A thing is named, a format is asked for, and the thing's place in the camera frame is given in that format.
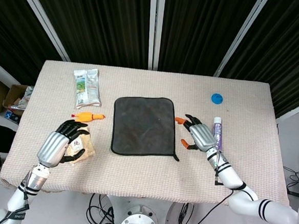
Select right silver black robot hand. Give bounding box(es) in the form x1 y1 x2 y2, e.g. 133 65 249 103
172 113 220 153

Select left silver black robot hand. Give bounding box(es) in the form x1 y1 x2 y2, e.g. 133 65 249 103
35 117 91 171

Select black and green cloth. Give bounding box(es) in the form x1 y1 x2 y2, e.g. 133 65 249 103
110 94 184 162

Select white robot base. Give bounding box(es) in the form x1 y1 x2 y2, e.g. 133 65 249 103
104 194 185 224

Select purple white tube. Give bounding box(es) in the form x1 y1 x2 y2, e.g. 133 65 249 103
211 117 226 151

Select clear bag of beige grains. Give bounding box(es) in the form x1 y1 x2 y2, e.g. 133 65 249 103
65 125 98 168

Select blue round cap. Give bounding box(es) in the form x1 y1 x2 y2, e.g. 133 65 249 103
210 92 224 105

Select orange rubber chicken toy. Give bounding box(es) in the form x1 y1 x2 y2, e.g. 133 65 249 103
70 110 106 125

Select cardboard box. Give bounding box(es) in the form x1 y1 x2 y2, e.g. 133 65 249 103
0 73 29 117

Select beige woven tablecloth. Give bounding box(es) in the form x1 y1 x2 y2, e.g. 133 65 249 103
0 57 298 212

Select silver green snack bag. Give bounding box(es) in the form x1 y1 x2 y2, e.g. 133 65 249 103
71 67 105 111

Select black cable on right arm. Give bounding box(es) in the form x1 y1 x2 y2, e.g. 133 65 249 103
197 145 247 224

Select black cables on floor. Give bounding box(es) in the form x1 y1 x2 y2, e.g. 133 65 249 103
87 192 121 224

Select white frame post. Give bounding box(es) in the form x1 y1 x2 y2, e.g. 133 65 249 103
213 0 270 80
145 0 165 71
9 0 75 62

